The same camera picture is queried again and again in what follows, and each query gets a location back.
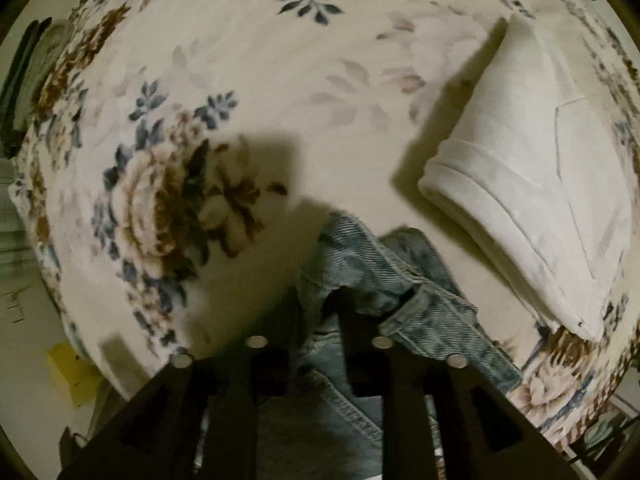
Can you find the floral cream bed blanket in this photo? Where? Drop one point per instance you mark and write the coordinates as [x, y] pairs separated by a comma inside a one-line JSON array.
[[183, 155]]

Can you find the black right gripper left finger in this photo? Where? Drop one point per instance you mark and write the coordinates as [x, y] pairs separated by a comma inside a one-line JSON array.
[[271, 346]]

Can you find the light blue denim jeans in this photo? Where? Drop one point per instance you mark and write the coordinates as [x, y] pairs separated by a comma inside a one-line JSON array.
[[317, 428]]

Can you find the yellow paper on floor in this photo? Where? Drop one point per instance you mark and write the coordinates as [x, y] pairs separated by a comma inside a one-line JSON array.
[[77, 378]]

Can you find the dark clothes on bed edge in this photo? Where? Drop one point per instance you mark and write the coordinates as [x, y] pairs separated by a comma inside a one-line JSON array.
[[42, 44]]

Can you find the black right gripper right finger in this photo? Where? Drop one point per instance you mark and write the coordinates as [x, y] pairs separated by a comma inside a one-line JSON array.
[[375, 365]]

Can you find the folded white garment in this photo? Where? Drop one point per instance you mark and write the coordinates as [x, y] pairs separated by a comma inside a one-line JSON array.
[[531, 173]]

